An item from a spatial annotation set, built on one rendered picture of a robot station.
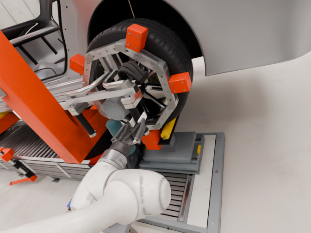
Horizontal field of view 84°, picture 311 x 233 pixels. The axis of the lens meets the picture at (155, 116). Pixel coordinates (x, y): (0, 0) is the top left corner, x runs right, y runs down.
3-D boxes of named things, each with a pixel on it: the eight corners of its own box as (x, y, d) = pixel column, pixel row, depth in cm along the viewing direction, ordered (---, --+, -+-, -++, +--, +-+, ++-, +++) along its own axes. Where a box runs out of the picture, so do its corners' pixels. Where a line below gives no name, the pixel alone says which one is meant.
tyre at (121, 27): (102, 1, 100) (103, 90, 146) (76, 9, 83) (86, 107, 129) (212, 39, 94) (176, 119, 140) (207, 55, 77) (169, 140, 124)
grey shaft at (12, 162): (38, 177, 205) (4, 150, 178) (34, 181, 201) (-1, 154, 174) (34, 177, 209) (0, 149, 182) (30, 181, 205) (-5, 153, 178)
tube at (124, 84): (146, 67, 82) (136, 45, 77) (128, 88, 69) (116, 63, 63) (117, 74, 91) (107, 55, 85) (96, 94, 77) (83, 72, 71)
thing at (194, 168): (205, 140, 154) (202, 132, 149) (199, 175, 128) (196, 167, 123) (155, 140, 177) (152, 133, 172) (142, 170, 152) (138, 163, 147)
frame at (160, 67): (186, 121, 104) (155, 27, 75) (184, 128, 99) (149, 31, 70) (116, 125, 129) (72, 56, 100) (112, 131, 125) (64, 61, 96)
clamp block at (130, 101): (143, 96, 77) (138, 86, 74) (135, 108, 70) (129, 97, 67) (133, 97, 79) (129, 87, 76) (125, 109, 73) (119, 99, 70)
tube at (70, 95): (114, 75, 92) (103, 56, 86) (93, 95, 78) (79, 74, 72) (90, 81, 100) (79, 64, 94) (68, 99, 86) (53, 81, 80)
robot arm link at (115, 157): (125, 178, 58) (132, 163, 63) (112, 161, 53) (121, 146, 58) (105, 175, 63) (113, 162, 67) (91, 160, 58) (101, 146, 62)
